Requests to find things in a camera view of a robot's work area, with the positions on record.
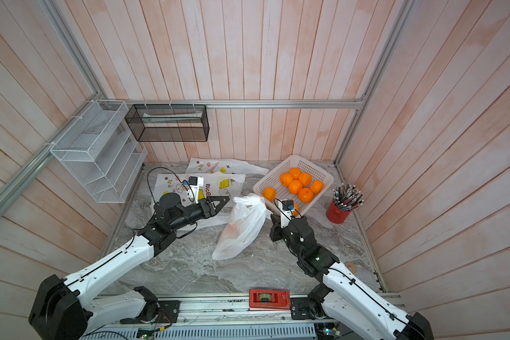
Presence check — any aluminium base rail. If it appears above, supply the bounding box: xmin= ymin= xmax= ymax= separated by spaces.
xmin=84 ymin=293 xmax=359 ymax=339

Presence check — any black wire mesh basket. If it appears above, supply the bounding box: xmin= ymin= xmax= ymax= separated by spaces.
xmin=126 ymin=103 xmax=210 ymax=143

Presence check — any white printed bag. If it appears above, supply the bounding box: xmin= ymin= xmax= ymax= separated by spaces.
xmin=151 ymin=173 xmax=246 ymax=229
xmin=185 ymin=158 xmax=269 ymax=175

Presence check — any red tape dispenser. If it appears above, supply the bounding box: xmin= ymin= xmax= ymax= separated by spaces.
xmin=249 ymin=289 xmax=291 ymax=310

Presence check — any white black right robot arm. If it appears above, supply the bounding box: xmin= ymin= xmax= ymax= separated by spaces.
xmin=270 ymin=214 xmax=434 ymax=339

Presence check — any orange fruit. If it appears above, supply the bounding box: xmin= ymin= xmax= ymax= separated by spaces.
xmin=288 ymin=179 xmax=304 ymax=195
xmin=280 ymin=172 xmax=295 ymax=187
xmin=297 ymin=188 xmax=315 ymax=203
xmin=297 ymin=172 xmax=313 ymax=187
xmin=310 ymin=180 xmax=324 ymax=195
xmin=289 ymin=167 xmax=303 ymax=179
xmin=262 ymin=187 xmax=276 ymax=203

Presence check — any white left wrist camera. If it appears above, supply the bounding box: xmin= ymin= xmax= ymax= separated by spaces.
xmin=186 ymin=176 xmax=204 ymax=204

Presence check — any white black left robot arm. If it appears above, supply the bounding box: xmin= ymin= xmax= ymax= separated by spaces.
xmin=28 ymin=193 xmax=230 ymax=339

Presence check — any red cup of pens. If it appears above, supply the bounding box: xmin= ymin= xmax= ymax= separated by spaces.
xmin=326 ymin=183 xmax=364 ymax=224

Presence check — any white plastic perforated basket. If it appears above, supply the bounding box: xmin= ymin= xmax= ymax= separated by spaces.
xmin=254 ymin=155 xmax=334 ymax=214

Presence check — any white plastic bag front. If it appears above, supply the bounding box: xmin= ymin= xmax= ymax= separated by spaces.
xmin=212 ymin=193 xmax=271 ymax=261

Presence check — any white printed bag back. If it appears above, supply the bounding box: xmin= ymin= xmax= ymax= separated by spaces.
xmin=185 ymin=158 xmax=269 ymax=175

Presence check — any white wire mesh shelf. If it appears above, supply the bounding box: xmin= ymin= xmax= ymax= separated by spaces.
xmin=51 ymin=100 xmax=147 ymax=203

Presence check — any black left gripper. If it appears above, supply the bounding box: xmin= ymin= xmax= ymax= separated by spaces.
xmin=169 ymin=196 xmax=230 ymax=231

